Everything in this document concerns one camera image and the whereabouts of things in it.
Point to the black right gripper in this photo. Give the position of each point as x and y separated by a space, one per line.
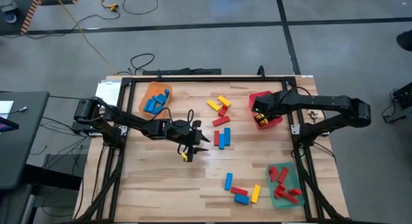
270 105

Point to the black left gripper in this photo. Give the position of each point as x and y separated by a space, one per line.
183 134

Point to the yellow wooden block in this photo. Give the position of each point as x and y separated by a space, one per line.
256 193
184 156
224 101
261 120
213 105

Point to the red plastic bin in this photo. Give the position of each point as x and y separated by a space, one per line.
275 122

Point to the blue wooden block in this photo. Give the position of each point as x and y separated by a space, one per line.
241 199
166 93
160 98
152 105
146 105
227 136
221 142
157 110
163 102
228 181

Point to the orange plastic bin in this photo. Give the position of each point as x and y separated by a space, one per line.
145 89

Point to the red wooden arch block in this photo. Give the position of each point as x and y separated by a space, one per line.
278 190

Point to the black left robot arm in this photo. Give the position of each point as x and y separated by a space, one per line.
128 121

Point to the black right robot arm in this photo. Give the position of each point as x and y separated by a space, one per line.
322 101

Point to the green plastic bin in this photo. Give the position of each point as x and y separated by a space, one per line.
294 175

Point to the black power strip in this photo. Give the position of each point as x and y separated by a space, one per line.
181 71

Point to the white paper booklet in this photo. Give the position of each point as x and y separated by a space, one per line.
109 89

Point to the black power brick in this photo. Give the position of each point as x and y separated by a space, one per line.
80 127

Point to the person's shoe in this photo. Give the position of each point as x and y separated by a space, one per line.
405 40

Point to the black desk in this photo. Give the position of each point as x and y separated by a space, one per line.
22 137

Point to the dark tablet screen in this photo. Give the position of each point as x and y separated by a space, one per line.
6 125

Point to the white paper sheet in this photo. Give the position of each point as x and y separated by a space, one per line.
5 108

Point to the large striped black floor mat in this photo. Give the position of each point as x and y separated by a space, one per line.
24 14

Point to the person's leg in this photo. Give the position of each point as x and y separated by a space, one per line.
6 3

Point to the black camera clamp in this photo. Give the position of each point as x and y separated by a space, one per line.
261 72

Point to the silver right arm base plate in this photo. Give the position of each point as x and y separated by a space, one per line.
294 129

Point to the black metal table frame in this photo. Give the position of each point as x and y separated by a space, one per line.
225 79

